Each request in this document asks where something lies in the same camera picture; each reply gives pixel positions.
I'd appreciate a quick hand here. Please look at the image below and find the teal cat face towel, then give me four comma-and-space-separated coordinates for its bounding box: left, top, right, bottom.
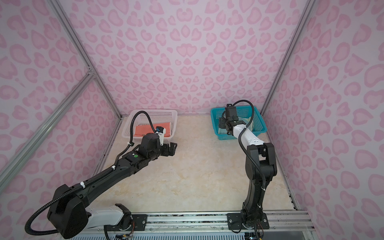
218, 128, 232, 135

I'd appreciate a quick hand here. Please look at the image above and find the red brown towel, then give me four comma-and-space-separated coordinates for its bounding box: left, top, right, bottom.
134, 122, 172, 137

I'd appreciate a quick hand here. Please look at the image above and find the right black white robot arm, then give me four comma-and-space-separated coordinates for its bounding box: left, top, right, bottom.
219, 101, 278, 230

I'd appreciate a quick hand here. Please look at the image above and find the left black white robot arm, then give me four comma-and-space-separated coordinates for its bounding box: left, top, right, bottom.
47, 133, 178, 239

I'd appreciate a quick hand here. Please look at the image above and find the teal plastic basket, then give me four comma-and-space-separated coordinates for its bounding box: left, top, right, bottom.
211, 106, 267, 140

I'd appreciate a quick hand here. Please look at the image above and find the white plastic basket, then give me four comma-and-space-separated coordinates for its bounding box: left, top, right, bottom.
122, 109, 178, 144

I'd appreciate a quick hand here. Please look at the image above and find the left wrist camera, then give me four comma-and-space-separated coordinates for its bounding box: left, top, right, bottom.
156, 126, 166, 146

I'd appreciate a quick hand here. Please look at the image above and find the right aluminium corner post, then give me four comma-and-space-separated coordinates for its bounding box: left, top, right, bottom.
261, 0, 319, 117

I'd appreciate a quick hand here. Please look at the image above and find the aluminium corner post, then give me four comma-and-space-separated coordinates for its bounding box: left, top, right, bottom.
47, 0, 123, 120
261, 0, 319, 117

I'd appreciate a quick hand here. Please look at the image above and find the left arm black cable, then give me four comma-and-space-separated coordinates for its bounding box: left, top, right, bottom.
24, 110, 157, 236

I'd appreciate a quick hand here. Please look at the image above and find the aluminium frame diagonal bar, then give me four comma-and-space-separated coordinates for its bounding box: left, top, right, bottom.
1, 71, 94, 192

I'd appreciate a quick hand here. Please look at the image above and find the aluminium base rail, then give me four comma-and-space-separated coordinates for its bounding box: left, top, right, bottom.
74, 210, 318, 240

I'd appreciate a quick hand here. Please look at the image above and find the left aluminium corner post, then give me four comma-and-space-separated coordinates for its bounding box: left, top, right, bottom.
47, 0, 123, 120

